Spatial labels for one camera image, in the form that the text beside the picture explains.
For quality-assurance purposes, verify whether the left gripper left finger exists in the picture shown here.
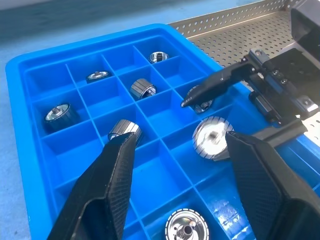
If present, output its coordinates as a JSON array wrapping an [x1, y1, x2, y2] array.
[[46, 131, 138, 240]]

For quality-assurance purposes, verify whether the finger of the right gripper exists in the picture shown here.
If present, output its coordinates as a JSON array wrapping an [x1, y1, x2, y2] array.
[[251, 119, 309, 149], [180, 60, 256, 109]]

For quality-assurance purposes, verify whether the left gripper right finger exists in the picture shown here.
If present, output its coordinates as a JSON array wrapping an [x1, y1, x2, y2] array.
[[225, 130, 320, 240]]

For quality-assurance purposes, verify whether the perforated metal tray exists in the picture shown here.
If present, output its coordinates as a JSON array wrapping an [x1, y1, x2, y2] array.
[[167, 0, 320, 137]]

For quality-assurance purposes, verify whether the blue compartment tray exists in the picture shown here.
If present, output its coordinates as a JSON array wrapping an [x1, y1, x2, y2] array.
[[4, 23, 320, 240]]

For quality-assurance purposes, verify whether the metal nut in blue tray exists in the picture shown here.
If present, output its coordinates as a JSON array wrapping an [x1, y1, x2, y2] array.
[[148, 51, 170, 65]]

